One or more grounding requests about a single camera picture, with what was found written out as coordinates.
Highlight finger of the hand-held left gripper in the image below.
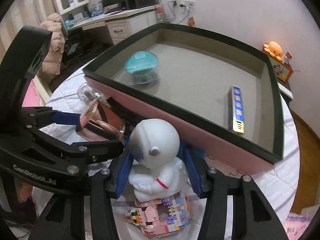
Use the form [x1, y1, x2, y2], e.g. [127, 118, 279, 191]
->
[21, 107, 84, 131]
[25, 126, 125, 178]

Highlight white desk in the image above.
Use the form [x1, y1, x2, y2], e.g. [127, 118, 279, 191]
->
[64, 4, 160, 46]

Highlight black cables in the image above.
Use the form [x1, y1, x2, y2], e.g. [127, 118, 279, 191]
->
[154, 0, 191, 23]

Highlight black chair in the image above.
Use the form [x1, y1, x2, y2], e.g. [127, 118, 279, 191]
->
[61, 27, 113, 64]

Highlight pink printed blanket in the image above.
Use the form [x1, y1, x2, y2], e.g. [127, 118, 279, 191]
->
[286, 211, 312, 240]

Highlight blue and gold rectangular box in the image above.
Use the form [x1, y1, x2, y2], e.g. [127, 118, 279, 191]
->
[228, 85, 247, 134]

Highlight pink building block figure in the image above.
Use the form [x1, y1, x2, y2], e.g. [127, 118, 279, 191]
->
[124, 192, 192, 238]

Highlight white astronaut figure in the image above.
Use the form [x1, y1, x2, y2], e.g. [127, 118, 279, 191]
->
[127, 119, 189, 203]

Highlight black brush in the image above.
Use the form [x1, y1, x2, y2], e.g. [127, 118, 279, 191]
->
[107, 97, 150, 128]

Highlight blue comb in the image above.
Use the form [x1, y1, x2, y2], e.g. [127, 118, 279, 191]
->
[186, 144, 206, 160]

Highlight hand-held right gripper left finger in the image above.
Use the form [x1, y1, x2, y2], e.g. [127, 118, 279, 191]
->
[29, 150, 136, 240]

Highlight white wall power strip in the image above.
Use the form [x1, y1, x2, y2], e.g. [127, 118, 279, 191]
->
[172, 0, 196, 9]

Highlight nightstand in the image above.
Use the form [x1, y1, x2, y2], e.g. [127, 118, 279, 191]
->
[277, 80, 293, 103]

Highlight blue and white desk box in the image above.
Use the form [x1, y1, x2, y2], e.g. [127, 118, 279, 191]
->
[89, 1, 103, 17]

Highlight orange octopus plush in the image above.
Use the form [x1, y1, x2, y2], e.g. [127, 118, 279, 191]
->
[262, 41, 284, 62]

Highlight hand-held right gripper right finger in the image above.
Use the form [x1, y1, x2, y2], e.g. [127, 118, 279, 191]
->
[180, 145, 292, 240]

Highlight colourful printed box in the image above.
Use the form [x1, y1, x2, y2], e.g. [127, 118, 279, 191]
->
[269, 55, 294, 83]

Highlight pink cloth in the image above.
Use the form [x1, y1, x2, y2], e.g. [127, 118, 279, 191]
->
[22, 81, 52, 108]

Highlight rose gold compact mirror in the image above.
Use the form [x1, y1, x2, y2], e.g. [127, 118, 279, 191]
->
[76, 99, 127, 142]

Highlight clear plastic case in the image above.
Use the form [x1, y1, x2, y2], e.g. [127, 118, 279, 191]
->
[77, 84, 104, 105]

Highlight pink puffer jacket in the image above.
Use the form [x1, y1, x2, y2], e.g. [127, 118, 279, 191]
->
[37, 12, 67, 75]

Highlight teal plastic container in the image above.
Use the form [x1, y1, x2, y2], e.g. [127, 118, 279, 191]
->
[124, 51, 160, 85]

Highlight pink box with black rim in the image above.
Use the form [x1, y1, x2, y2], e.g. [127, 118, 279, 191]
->
[82, 22, 285, 175]

